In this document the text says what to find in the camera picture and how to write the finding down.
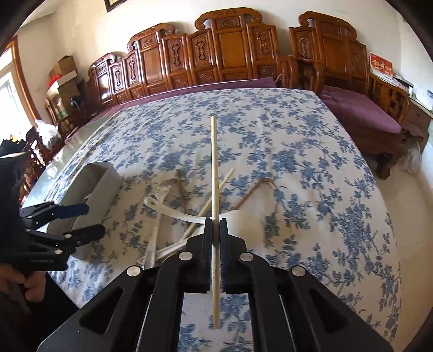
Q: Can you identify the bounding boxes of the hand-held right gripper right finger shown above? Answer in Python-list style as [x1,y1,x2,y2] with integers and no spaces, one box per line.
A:
[219,218,396,352]

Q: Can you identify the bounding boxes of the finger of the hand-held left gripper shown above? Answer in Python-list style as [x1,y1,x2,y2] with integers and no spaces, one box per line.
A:
[25,223,106,256]
[19,201,90,229]

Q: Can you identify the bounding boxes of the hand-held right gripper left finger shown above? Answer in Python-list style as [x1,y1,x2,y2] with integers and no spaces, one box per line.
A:
[37,217,214,352]

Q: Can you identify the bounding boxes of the metal tray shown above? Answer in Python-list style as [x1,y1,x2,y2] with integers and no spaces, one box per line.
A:
[44,162,124,261]

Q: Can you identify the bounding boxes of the white plastic spoon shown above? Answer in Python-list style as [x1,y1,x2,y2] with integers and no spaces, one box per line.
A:
[144,197,246,237]

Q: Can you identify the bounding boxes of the brown wooden chopstick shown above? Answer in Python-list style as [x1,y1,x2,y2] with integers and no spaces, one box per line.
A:
[232,178,264,210]

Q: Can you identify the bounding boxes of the light wooden chopstick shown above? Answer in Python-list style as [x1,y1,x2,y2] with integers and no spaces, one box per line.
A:
[183,168,235,239]
[210,116,221,330]

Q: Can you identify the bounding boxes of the metal fork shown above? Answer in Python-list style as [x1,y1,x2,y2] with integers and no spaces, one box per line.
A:
[142,181,173,271]

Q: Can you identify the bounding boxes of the person's left hand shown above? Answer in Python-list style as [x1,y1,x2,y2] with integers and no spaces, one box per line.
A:
[0,267,47,302]

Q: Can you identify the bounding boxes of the white plastic bag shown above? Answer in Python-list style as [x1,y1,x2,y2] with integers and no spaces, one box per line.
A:
[35,119,65,150]

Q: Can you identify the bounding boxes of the person's black clothing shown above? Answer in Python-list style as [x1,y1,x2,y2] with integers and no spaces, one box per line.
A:
[0,271,80,339]

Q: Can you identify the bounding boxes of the wooden chair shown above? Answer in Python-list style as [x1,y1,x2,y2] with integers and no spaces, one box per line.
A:
[44,86,90,136]

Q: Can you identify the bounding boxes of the wooden framed window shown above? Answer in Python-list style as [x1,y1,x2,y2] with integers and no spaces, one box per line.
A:
[0,37,38,143]

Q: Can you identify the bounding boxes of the blue floral tablecloth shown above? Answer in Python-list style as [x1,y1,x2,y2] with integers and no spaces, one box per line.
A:
[20,87,403,352]

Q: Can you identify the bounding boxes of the cardboard box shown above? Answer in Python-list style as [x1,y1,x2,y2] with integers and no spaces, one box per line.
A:
[56,79,81,106]
[49,55,78,79]

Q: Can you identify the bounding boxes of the purple sofa cushion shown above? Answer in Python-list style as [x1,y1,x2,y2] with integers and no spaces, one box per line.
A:
[64,77,278,143]

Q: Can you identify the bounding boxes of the purple armchair cushion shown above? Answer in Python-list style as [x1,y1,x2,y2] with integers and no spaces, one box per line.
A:
[320,84,402,135]

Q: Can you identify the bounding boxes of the carved wooden sofa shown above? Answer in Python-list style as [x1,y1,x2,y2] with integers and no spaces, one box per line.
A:
[88,7,298,109]

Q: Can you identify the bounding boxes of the clear plastic bag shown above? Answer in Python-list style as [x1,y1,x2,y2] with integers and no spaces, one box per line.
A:
[396,140,424,175]

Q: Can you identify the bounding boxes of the carved wooden armchair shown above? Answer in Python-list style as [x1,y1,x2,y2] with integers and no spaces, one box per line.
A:
[289,11,430,180]

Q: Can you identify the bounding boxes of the wooden side cabinet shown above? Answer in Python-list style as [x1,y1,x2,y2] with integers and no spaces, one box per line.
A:
[403,98,433,143]

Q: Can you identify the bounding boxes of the red calendar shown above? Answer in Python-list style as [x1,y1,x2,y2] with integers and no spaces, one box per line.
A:
[369,52,394,80]

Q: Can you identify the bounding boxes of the white device box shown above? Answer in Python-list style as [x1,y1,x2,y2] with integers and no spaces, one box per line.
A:
[393,76,433,111]

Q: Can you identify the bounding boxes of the dark picture frame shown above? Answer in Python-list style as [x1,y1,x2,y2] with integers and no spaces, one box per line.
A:
[104,0,132,13]

